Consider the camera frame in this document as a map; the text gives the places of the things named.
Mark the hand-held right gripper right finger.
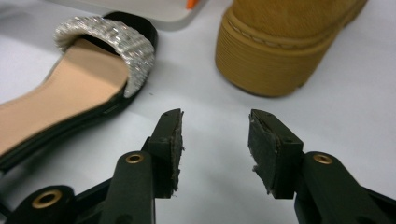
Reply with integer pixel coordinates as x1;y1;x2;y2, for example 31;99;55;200
247;108;394;224

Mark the white shoe rack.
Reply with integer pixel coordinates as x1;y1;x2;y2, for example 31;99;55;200
46;0;209;32

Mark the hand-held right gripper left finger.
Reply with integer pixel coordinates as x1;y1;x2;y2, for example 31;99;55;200
99;108;185;224

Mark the tan suede boot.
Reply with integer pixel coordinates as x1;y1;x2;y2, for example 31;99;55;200
214;0;370;98

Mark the black sandal with silver strap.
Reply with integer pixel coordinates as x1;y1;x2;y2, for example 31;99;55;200
0;11;159;175

